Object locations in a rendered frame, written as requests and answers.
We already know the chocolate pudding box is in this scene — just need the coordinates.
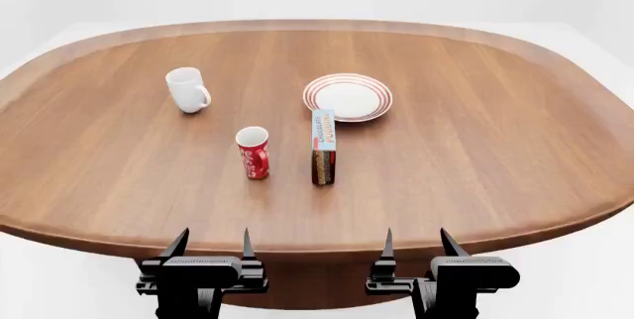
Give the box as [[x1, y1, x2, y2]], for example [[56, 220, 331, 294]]
[[310, 108, 339, 187]]

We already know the red patterned mug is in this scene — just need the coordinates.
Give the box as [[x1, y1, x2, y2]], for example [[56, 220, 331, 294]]
[[235, 126, 271, 181]]

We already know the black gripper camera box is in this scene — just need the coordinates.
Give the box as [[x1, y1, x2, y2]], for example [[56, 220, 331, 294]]
[[160, 256, 245, 291], [429, 256, 522, 292]]

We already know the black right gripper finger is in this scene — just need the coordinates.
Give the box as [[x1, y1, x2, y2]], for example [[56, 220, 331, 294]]
[[439, 227, 471, 260], [370, 227, 398, 280]]

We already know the black right gripper camera box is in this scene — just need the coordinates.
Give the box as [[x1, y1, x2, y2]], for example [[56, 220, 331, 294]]
[[429, 256, 522, 292]]

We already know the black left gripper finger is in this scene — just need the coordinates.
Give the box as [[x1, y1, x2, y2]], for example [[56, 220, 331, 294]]
[[139, 227, 191, 276], [240, 227, 264, 280]]

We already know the black left gripper camera box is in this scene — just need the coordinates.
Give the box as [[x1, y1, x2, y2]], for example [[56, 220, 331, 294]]
[[160, 256, 245, 291]]

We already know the white plate with red rings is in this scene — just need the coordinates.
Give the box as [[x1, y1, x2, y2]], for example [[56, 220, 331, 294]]
[[302, 72, 394, 124]]

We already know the white ceramic mug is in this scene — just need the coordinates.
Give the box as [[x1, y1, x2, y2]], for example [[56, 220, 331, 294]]
[[164, 66, 213, 114]]

